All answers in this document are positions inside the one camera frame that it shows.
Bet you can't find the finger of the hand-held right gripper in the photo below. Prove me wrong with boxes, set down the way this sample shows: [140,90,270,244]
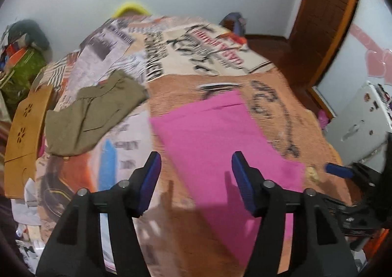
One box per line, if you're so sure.
[325,161,382,187]

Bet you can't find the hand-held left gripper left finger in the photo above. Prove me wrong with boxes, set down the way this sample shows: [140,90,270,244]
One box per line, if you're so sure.
[36,151,162,277]

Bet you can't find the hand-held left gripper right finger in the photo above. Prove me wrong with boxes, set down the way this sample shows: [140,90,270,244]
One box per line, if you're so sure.
[232,151,359,277]

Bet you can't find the pink pants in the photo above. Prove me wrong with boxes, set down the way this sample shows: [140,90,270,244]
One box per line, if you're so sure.
[150,90,307,277]

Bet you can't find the olive green pants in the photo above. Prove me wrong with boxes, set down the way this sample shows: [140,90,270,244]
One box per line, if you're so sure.
[45,69,150,157]

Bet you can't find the pink toy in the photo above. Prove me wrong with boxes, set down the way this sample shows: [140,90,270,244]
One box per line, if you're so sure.
[317,110,333,129]

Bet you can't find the white refrigerator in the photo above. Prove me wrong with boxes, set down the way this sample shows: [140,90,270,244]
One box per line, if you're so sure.
[325,81,392,167]

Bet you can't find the printed newspaper-pattern blanket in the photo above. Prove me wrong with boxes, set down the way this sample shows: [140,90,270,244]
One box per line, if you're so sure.
[15,14,362,277]

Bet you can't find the white paper sheets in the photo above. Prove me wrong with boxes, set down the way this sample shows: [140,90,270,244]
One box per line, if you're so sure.
[12,179,46,265]

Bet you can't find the wooden door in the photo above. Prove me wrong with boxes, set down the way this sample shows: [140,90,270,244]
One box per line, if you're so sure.
[288,0,363,88]

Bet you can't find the blue-grey backpack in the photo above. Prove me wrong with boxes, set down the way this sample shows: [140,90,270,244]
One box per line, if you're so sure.
[219,12,247,37]

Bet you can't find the green patterned bag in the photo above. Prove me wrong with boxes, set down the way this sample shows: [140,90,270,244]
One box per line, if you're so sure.
[0,49,46,112]

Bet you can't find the yellow foam tube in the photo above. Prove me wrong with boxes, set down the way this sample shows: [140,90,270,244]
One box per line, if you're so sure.
[111,2,152,18]

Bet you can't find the orange box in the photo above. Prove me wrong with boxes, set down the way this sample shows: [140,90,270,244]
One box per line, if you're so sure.
[6,43,31,65]

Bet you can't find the grey plush pillow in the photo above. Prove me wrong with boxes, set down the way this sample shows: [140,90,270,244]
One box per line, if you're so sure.
[8,19,51,51]

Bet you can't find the pink wall sticker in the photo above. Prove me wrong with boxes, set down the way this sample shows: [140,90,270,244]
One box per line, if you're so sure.
[349,23,392,79]

